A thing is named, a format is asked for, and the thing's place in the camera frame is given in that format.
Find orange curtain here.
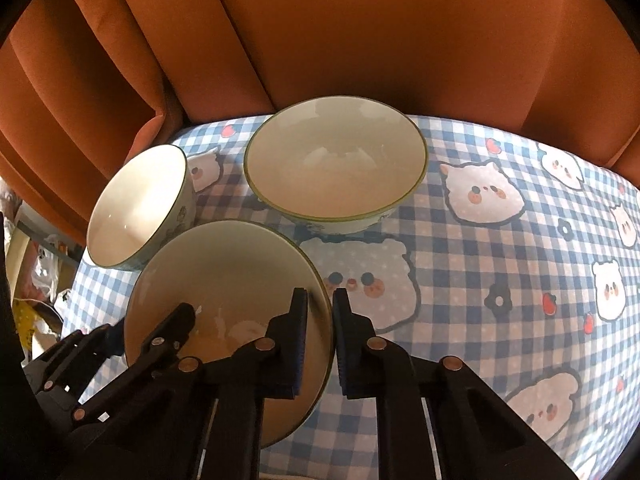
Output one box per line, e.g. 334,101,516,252
0,0,640,251

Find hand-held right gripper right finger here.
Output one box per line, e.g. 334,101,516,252
332,288,576,480

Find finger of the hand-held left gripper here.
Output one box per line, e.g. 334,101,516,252
134,302,196,376
32,324,125,403

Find white plastic bag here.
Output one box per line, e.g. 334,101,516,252
10,230,86,351

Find white floral ceramic bowl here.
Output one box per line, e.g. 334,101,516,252
122,219,335,450
86,144,196,271
243,95,429,236

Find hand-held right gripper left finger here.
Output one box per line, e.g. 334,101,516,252
177,287,309,480

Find blue checkered bear tablecloth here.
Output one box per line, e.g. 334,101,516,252
60,110,640,480

